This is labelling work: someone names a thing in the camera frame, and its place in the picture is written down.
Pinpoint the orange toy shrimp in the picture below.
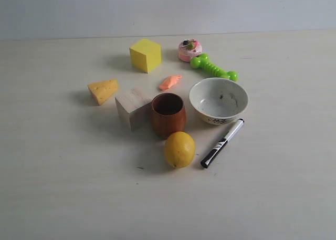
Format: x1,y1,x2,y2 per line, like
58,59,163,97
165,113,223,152
159,75,182,91

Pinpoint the brown wooden cup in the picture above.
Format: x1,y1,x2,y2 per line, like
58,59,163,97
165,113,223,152
151,93,186,139

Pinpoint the light wooden cube block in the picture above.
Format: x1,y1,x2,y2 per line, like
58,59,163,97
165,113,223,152
115,88,152,131

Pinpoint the yellow lemon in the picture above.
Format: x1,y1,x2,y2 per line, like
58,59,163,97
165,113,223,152
164,131,196,169

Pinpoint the white ceramic bowl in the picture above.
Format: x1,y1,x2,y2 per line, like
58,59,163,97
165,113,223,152
188,77,249,126

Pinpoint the black white marker pen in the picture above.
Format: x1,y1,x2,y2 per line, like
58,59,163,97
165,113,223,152
200,118,245,169

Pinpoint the yellow cube block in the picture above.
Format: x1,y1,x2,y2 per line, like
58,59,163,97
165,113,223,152
129,38,162,74

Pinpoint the green bone toy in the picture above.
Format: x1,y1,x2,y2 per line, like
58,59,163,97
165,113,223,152
190,54,239,82

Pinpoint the pink toy cupcake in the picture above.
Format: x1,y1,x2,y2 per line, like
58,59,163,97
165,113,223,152
178,39,203,62

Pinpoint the yellow cheese wedge toy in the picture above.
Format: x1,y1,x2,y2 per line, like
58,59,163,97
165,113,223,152
88,79,119,105

